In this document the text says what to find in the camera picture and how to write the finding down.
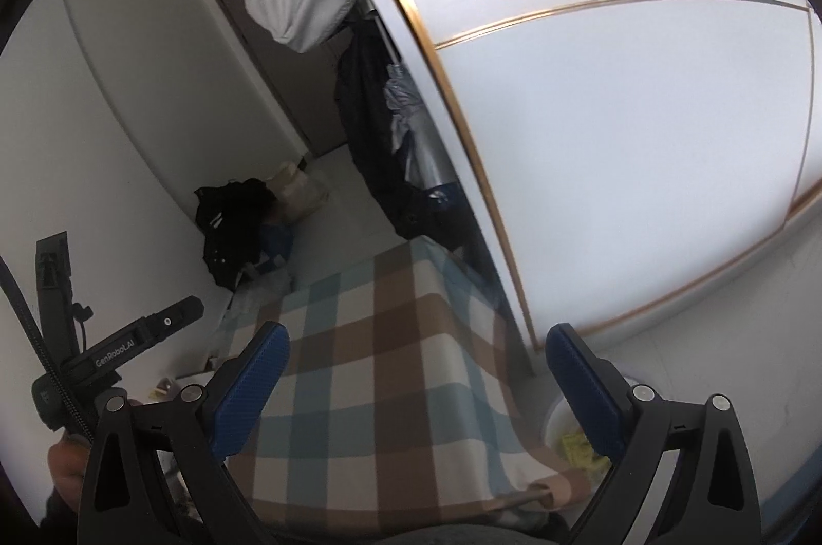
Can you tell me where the person's left hand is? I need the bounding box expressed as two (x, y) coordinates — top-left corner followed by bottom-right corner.
(48, 436), (97, 520)

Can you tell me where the black braided cable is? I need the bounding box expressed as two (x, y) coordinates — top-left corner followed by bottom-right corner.
(0, 256), (99, 444)

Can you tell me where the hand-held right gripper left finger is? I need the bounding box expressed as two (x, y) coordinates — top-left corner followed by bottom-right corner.
(77, 322), (291, 545)

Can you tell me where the checked tablecloth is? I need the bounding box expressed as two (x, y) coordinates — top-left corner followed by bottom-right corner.
(215, 237), (579, 527)

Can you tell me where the white waste bin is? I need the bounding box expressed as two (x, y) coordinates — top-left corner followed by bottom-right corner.
(543, 374), (643, 495)

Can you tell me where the beige bag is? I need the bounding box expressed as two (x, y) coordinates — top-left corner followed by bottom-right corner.
(266, 160), (330, 225)

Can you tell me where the silver folding umbrella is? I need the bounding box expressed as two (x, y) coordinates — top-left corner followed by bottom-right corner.
(384, 63), (460, 212)

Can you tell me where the black clothes pile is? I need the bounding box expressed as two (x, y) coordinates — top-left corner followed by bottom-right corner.
(194, 179), (277, 289)

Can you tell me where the white cabinet with gold trim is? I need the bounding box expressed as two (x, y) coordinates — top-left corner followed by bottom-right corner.
(298, 0), (822, 356)

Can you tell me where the grey door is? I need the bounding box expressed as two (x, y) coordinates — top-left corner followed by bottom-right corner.
(204, 0), (361, 157)

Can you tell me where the grey plastic parcel bag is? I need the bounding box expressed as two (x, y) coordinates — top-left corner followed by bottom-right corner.
(228, 269), (293, 321)

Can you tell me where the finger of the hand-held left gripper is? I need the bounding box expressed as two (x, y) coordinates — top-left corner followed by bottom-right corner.
(132, 294), (207, 350)

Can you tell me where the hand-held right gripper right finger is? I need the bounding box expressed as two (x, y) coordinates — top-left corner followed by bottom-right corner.
(546, 323), (762, 545)

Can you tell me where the black hanging jacket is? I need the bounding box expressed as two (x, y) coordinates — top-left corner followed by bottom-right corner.
(334, 22), (476, 254)

